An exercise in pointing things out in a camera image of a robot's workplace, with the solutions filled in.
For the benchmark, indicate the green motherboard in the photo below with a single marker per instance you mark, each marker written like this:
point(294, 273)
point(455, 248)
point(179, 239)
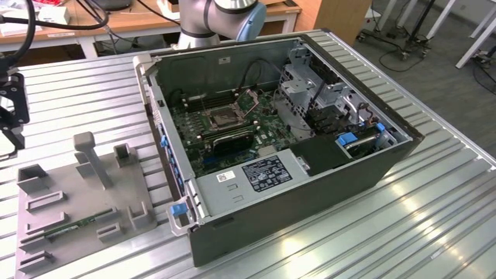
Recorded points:
point(270, 114)

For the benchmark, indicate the thin metal locking lever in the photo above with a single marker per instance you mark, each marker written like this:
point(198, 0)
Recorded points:
point(204, 101)

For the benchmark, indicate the wooden cabinet panel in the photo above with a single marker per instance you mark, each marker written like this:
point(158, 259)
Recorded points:
point(340, 17)

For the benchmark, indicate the blue plastic tab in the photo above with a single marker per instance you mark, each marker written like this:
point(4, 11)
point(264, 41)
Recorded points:
point(379, 127)

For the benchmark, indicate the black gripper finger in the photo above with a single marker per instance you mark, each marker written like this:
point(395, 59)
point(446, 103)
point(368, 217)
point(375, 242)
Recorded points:
point(19, 110)

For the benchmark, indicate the grey parts rack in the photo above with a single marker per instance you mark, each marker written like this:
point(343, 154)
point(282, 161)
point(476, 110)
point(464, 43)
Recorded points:
point(78, 186)

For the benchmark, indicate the black fan shroud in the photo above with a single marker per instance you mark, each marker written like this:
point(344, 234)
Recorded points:
point(232, 145)

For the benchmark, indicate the blue slot clip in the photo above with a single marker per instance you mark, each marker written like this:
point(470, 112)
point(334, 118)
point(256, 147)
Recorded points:
point(162, 141)

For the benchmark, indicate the black PC case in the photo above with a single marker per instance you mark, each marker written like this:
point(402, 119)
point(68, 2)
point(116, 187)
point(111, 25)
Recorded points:
point(310, 209)

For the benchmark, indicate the green RAM stick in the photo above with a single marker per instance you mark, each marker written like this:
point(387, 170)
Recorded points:
point(70, 229)

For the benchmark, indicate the blue case latch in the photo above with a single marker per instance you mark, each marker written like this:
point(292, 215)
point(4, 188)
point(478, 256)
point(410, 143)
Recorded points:
point(178, 210)

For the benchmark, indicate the wooden desk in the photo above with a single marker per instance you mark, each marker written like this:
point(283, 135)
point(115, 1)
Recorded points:
point(147, 23)

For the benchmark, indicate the white table frame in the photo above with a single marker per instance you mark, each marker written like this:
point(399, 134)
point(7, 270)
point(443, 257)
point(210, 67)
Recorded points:
point(475, 48)

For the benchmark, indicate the hard disk in blue carrier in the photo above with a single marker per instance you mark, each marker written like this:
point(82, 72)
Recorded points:
point(344, 139)

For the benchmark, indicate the grey power supply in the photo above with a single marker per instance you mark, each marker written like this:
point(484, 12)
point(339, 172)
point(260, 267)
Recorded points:
point(220, 197)

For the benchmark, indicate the CPU socket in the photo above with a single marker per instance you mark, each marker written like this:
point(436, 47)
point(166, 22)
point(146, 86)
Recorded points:
point(227, 119)

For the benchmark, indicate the small silver heat sink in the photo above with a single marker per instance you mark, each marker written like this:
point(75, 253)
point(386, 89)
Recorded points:
point(267, 151)

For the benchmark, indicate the white box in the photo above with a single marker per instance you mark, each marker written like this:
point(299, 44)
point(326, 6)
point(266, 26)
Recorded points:
point(54, 13)

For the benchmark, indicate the metal drive cage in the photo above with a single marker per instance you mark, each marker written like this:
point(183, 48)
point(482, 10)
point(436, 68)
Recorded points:
point(295, 87)

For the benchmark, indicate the black RAM slot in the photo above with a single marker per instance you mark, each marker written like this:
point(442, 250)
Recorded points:
point(224, 133)
point(210, 98)
point(211, 103)
point(202, 139)

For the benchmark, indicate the black wheeled stand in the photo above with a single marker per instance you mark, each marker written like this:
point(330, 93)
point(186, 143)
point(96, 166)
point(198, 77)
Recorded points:
point(415, 29)

